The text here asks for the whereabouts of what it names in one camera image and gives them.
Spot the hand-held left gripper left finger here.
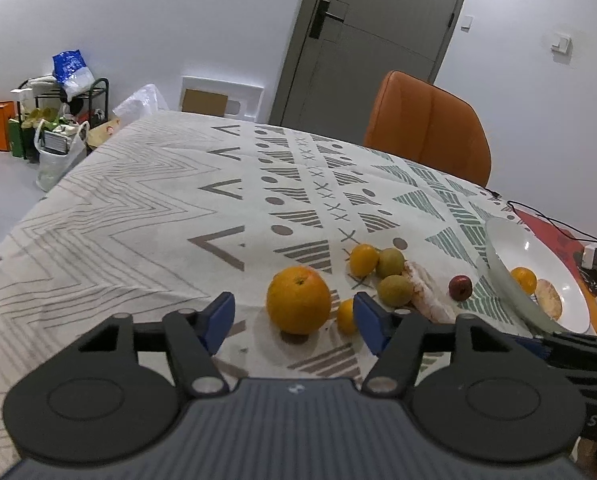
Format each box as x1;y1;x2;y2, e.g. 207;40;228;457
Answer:
71;291;236;396

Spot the pale bread roll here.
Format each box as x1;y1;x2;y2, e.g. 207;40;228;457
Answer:
403;261;457;323

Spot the small red apple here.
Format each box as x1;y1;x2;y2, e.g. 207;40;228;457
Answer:
448;275;474;302

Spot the brown cardboard piece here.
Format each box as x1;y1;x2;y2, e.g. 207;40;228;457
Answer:
183;89;228;117

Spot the black door lock handle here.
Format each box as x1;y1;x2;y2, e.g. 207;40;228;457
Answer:
309;0;349;38

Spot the white wall socket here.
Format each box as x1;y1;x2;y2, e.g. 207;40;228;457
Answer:
551;32;573;66

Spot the medium orange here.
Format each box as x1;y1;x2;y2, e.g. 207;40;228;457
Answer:
349;244;380;277

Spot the blue plastic bag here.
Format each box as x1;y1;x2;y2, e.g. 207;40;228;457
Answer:
52;50;96;101

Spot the red printed mat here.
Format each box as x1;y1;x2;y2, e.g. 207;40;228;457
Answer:
507;207;597;337

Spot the grey door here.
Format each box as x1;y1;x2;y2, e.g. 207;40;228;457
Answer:
271;0;477;136

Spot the white foam packaging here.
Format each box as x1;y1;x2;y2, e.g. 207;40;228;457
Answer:
180;76;266;122

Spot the white plate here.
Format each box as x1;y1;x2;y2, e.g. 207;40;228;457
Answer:
485;217;592;336

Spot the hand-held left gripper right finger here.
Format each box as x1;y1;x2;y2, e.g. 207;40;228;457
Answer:
352;292;524;396

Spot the black cable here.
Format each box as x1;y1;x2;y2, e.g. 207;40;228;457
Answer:
482;187;597;250

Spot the tan paper bag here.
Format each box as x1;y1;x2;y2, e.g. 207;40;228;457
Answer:
87;118;122;151

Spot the green round fruit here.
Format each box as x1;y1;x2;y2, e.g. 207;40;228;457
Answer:
375;248;405;278
377;275;413;307

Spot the small orange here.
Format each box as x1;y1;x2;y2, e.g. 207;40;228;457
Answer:
509;267;538;295
337;299;359;336

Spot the green box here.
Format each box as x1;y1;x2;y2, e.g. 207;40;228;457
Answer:
7;118;30;159

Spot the large orange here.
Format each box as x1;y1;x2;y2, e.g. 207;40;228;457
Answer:
267;266;332;336

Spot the black rack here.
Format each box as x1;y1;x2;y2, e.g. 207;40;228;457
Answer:
32;78;110;127

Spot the person's right hand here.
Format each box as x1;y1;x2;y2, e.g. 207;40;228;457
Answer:
575;439;597;480

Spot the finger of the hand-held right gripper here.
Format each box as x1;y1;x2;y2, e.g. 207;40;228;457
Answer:
515;332;597;359
548;358;597;379

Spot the orange chair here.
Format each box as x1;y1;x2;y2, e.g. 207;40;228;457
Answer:
363;71;492;188

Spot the white plastic bag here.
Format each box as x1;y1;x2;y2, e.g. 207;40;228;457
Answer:
113;84;170;121

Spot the white shopping bag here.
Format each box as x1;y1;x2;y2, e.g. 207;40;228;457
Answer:
34;120;90;192

